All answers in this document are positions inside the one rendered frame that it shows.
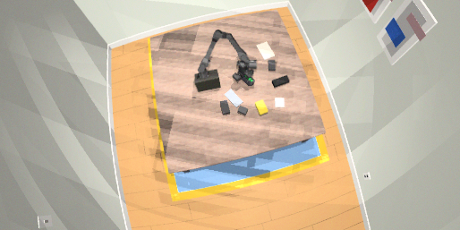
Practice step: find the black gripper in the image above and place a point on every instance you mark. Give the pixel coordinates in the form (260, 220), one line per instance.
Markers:
(237, 76)

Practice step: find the yellow block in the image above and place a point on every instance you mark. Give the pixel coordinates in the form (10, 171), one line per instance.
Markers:
(261, 107)

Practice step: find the white flat sheet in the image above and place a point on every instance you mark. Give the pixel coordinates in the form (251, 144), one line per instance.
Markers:
(265, 50)

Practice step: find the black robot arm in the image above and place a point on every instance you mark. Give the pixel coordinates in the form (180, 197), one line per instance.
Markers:
(245, 60)

